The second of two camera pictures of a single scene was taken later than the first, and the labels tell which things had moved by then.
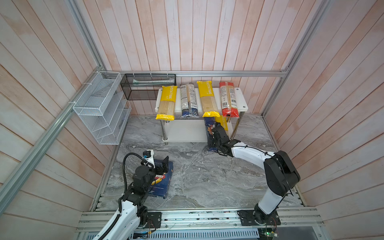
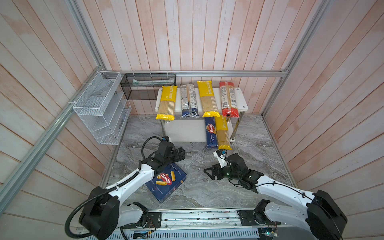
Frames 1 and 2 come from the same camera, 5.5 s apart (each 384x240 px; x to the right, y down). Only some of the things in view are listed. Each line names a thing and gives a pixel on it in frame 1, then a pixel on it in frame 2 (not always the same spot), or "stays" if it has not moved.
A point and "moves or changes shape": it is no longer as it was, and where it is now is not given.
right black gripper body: x=216 y=144 → x=228 y=173
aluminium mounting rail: x=226 y=221 stays
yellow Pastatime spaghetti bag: x=208 y=102 stays
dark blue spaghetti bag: x=189 y=102 stays
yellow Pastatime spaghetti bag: x=168 y=96 stays
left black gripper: x=165 y=167 → x=177 y=158
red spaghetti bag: x=228 y=100 stays
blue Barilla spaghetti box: x=209 y=122 stays
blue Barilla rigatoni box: x=160 y=186 moves or changes shape
